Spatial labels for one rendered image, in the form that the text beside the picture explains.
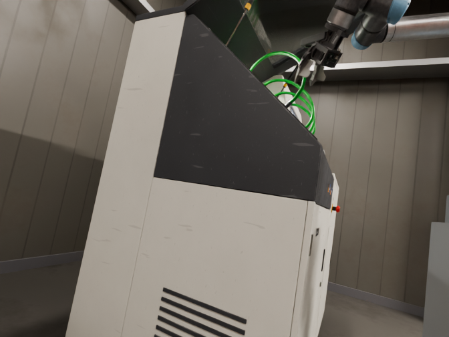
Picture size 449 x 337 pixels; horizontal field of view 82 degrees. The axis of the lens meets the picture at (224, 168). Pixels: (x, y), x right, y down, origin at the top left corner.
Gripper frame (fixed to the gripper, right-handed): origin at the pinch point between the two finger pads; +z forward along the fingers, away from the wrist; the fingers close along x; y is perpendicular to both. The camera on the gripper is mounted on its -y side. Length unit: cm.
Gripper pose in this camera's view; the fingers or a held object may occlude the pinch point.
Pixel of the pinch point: (303, 81)
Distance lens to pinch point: 108.1
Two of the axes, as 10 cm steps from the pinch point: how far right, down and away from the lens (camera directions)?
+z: -3.0, 7.4, 6.0
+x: 8.8, -0.2, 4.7
